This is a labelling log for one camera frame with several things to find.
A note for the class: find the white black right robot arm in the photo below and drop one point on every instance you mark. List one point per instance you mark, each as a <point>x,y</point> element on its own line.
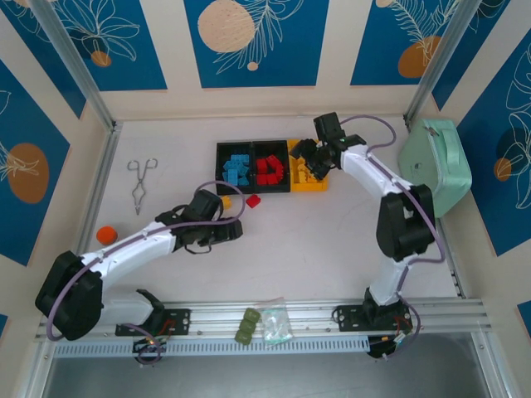
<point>373,174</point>

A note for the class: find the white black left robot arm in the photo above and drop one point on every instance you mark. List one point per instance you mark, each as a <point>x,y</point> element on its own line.
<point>124,253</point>

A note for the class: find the yellow plastic bin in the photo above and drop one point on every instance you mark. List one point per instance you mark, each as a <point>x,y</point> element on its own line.
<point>307,188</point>

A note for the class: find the black plastic bin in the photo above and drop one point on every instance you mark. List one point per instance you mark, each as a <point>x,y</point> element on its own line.
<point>220,188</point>
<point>269,188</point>

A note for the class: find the metal tongs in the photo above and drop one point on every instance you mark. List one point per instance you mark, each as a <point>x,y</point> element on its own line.
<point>141,178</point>

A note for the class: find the orange ball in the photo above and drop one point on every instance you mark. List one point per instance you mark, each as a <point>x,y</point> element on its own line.
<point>107,234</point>

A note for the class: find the olive green block strip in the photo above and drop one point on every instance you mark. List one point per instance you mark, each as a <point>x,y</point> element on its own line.
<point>247,325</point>

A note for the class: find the clear plastic bag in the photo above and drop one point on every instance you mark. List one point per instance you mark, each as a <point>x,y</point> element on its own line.
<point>274,321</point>

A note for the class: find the mint green zipper case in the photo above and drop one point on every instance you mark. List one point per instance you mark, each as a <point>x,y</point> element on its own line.
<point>435,168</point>

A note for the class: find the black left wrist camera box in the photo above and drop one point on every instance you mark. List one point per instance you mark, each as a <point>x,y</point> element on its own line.
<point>206,205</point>

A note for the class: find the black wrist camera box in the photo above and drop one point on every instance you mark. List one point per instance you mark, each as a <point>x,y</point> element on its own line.
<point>328,126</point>
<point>206,205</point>

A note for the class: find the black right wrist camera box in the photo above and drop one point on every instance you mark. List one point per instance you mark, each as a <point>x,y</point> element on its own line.
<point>328,126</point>

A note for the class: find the aluminium side rail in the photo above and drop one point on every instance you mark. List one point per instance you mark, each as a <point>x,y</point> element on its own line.
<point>103,174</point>
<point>455,278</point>

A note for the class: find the wide aluminium base rail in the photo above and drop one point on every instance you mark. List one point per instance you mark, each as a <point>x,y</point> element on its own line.
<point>311,321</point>

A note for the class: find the aluminium frame post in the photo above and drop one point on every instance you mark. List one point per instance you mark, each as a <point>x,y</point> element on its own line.
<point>74,62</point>
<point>435,58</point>

